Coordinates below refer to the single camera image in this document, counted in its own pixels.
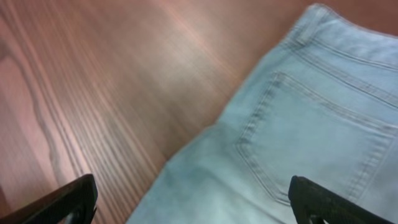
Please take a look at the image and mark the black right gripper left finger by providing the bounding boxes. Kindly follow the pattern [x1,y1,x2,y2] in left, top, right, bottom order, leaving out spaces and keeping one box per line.
[1,174,98,224]

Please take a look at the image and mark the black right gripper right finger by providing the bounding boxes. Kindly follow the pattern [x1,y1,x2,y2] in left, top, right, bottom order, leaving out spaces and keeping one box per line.
[288,175,392,224]

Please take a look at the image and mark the light blue denim shorts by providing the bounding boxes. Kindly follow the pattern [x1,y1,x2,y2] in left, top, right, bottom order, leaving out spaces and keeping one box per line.
[129,4,397,223]

